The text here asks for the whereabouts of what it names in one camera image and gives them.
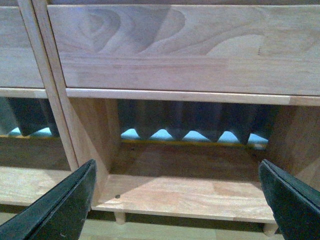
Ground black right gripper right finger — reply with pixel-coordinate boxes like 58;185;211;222
258;159;320;240

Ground dark grey curtain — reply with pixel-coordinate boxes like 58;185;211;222
0;97;280;145

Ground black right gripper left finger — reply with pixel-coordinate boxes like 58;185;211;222
0;159;97;240

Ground wooden desktop shelf unit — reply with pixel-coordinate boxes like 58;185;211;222
0;0;320;235

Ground wooden drawer front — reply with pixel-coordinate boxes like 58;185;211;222
47;3;320;96

